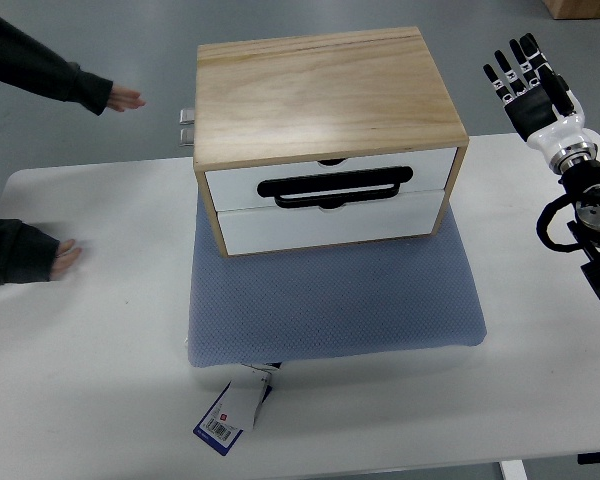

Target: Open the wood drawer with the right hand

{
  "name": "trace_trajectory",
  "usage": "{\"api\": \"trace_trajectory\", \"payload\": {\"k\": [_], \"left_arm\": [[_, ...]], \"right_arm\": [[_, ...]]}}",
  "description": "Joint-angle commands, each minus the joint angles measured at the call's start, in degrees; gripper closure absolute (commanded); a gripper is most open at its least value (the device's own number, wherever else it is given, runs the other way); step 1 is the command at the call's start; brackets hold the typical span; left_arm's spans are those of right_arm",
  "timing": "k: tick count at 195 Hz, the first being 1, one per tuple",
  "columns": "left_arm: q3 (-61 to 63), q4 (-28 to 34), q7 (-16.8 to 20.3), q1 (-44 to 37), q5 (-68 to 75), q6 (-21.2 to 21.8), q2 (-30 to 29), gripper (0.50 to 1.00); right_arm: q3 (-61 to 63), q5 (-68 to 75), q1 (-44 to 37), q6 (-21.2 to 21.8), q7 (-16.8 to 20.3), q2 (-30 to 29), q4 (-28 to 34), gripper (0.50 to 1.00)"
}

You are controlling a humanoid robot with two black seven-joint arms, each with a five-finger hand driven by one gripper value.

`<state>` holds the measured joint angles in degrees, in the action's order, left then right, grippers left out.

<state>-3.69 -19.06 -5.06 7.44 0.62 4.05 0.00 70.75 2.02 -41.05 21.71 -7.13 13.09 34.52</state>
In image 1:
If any person's lower hand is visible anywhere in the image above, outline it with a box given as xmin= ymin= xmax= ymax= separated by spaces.
xmin=50 ymin=239 xmax=82 ymax=281

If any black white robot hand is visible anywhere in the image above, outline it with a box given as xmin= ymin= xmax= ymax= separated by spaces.
xmin=482 ymin=32 xmax=588 ymax=152

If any person's upper hand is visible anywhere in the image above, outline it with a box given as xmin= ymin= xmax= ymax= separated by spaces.
xmin=106 ymin=84 xmax=146 ymax=113

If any white top drawer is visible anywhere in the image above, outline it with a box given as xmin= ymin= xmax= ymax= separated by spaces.
xmin=206 ymin=147 xmax=457 ymax=212

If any black drawer handle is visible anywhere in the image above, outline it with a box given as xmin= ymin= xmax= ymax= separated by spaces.
xmin=257 ymin=166 xmax=414 ymax=209

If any dark sleeve lower forearm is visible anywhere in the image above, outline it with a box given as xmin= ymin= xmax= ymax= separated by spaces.
xmin=0 ymin=219 xmax=60 ymax=286

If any dark sleeve upper forearm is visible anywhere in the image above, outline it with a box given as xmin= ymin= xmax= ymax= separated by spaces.
xmin=0 ymin=17 xmax=113 ymax=115

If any wooden drawer cabinet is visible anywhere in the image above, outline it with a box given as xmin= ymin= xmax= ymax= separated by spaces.
xmin=193 ymin=27 xmax=469 ymax=257

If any upper metal clamp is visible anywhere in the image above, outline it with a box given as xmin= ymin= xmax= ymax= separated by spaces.
xmin=179 ymin=107 xmax=195 ymax=125

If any cardboard box corner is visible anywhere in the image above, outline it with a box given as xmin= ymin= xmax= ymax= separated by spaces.
xmin=543 ymin=0 xmax=600 ymax=20

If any blue mesh cushion mat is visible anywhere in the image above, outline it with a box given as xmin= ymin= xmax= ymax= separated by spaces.
xmin=188 ymin=211 xmax=487 ymax=367

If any blue white product tag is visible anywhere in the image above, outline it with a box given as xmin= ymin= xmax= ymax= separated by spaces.
xmin=193 ymin=362 xmax=282 ymax=456

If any black bar under table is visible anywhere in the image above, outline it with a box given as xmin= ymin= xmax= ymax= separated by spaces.
xmin=577 ymin=452 xmax=600 ymax=465

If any white table leg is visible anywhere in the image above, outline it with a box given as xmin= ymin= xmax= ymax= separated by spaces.
xmin=499 ymin=460 xmax=528 ymax=480

